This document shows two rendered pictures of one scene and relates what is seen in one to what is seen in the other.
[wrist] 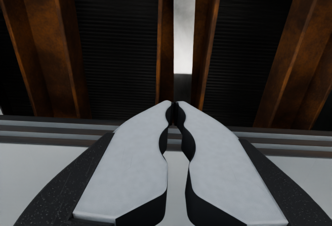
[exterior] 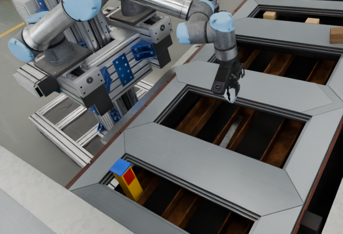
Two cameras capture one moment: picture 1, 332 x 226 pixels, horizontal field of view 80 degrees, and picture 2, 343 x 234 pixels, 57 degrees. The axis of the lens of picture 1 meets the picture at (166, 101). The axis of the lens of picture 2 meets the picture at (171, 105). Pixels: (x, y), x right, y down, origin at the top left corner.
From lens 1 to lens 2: 1.13 m
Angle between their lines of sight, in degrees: 35
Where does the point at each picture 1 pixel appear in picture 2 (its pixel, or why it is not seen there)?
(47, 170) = (279, 99)
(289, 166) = not seen: hidden behind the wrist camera
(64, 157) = (270, 101)
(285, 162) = not seen: hidden behind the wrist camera
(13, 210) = (303, 90)
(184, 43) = (230, 131)
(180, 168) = (241, 92)
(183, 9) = (227, 138)
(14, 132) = (283, 111)
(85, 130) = (263, 108)
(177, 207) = (248, 82)
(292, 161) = not seen: hidden behind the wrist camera
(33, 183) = (287, 97)
